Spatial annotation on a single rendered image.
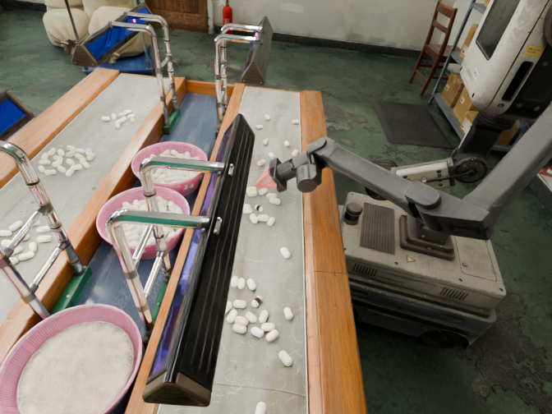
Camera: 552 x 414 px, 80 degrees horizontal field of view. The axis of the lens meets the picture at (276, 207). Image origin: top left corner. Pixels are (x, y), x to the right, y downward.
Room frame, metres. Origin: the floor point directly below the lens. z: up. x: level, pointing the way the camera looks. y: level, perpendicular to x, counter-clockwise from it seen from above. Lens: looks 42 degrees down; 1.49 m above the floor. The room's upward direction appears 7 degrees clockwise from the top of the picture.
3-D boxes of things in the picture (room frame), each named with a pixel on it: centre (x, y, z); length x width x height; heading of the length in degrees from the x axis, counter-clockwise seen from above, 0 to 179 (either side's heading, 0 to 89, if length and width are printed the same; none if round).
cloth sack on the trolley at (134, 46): (3.48, 1.80, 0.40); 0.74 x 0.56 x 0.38; 1
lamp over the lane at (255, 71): (1.40, 0.14, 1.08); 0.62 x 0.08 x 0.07; 2
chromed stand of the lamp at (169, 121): (1.38, 0.62, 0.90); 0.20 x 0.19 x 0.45; 2
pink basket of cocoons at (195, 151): (0.97, 0.41, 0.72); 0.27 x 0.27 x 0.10
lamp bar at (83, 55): (1.38, 0.70, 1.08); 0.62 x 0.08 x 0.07; 2
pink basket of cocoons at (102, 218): (0.69, 0.39, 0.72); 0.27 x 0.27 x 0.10
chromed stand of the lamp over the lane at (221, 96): (1.40, 0.22, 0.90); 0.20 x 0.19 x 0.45; 2
